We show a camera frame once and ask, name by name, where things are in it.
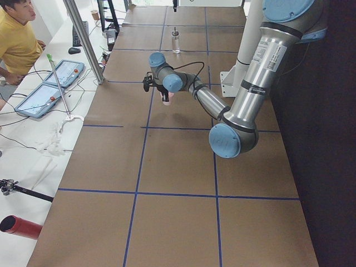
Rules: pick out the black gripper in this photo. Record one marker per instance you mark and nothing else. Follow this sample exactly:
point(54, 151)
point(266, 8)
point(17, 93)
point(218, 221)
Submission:
point(162, 89)

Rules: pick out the glass sauce bottle metal spout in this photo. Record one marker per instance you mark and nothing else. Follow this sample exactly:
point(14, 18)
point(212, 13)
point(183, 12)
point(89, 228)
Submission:
point(175, 41)

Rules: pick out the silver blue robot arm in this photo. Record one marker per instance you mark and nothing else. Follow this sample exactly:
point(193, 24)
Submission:
point(271, 30)

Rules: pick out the far blue teach pendant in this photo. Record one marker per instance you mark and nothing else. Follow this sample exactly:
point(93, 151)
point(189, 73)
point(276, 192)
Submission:
point(68, 71)

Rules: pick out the blue teach pendant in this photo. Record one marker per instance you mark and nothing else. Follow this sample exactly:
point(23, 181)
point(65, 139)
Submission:
point(39, 101)
point(68, 71)

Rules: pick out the black computer mouse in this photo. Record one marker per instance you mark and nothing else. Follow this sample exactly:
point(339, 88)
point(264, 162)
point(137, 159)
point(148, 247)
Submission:
point(73, 50)

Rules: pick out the black keyboard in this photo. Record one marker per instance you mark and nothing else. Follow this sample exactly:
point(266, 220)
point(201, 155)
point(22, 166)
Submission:
point(75, 37)

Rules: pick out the near blue teach pendant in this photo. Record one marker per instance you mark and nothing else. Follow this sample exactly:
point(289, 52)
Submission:
point(39, 101)

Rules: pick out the person in yellow shirt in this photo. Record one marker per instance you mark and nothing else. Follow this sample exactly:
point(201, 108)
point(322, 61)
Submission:
point(20, 48)

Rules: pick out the black tripod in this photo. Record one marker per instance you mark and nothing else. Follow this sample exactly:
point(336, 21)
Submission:
point(8, 186)

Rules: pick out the red cylinder tube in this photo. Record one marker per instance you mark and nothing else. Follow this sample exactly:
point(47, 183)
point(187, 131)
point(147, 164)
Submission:
point(20, 227)

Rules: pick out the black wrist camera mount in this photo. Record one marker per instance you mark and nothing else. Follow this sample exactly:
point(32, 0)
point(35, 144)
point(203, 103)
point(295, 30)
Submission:
point(148, 81)

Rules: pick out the aluminium frame post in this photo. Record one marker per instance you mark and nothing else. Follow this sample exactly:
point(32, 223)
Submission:
point(76, 19)

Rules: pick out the metal rod green handle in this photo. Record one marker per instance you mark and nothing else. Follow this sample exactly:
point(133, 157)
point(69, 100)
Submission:
point(69, 117)

